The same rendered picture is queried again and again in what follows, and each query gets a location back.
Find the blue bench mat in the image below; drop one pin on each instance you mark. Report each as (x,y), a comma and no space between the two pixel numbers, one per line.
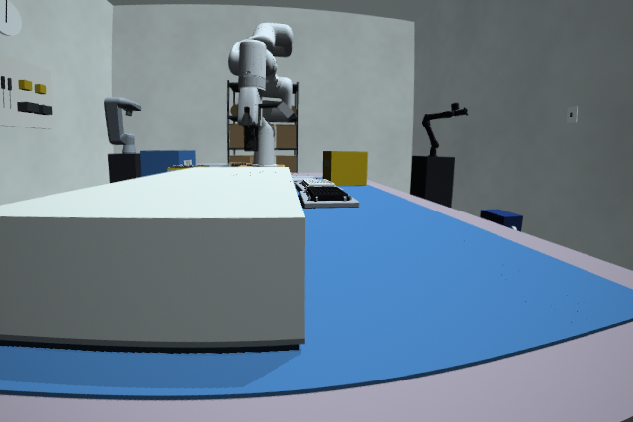
(393,291)

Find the blue open-top bin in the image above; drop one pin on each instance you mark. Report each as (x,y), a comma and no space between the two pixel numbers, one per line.
(157,162)

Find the yellow open-top bin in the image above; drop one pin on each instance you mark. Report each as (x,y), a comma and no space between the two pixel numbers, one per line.
(345,168)

